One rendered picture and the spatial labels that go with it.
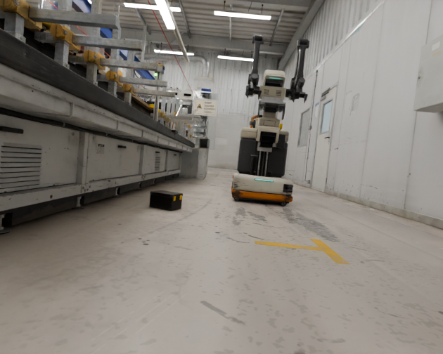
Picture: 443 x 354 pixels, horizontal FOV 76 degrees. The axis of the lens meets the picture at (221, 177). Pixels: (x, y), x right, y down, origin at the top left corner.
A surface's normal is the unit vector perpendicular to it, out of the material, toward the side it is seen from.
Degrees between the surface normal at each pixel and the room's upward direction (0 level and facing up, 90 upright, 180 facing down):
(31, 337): 0
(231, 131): 90
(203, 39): 90
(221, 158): 90
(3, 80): 90
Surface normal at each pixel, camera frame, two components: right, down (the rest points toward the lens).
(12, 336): 0.10, -0.99
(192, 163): -0.02, 0.05
